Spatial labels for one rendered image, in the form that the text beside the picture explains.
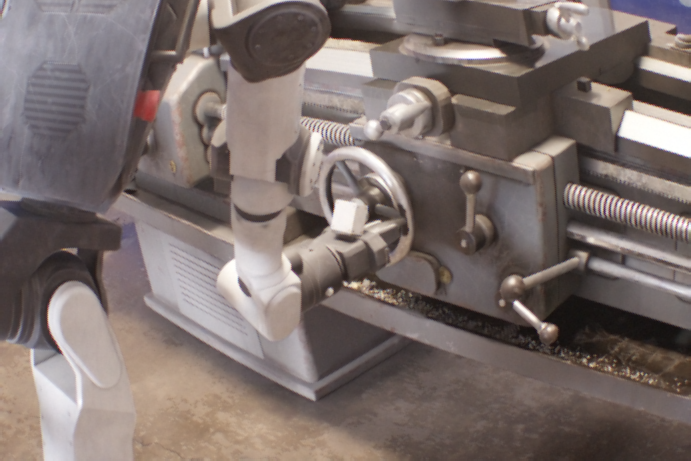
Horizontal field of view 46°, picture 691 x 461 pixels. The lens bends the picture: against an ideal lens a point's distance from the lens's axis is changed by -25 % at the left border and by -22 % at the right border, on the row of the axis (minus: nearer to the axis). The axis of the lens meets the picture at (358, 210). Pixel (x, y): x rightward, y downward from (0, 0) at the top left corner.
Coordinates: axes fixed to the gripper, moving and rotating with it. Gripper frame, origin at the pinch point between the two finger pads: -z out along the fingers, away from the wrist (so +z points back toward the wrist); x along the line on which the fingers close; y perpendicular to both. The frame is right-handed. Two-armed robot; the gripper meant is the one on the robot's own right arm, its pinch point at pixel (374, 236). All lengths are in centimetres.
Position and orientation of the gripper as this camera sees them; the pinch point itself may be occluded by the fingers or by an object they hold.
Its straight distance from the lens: 155.2
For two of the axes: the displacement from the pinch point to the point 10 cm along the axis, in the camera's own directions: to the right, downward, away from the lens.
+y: 1.9, 9.1, 3.7
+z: -7.1, 3.9, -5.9
